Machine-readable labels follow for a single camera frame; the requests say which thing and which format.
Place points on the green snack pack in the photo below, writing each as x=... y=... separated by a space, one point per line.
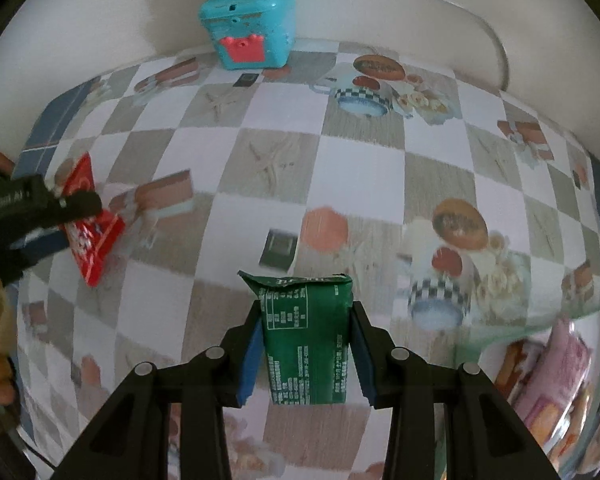
x=305 y=332

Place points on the teal toy box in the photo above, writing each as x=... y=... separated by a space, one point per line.
x=250 y=33

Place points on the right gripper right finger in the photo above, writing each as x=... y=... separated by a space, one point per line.
x=445 y=422

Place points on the brown white milk biscuit pack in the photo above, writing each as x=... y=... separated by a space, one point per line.
x=520 y=359

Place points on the pink swiss roll pack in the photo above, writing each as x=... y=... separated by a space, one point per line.
x=554 y=382

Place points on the green rimmed tray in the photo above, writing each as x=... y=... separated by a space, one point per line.
x=570 y=449

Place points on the large red snack pack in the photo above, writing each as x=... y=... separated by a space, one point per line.
x=91 y=238

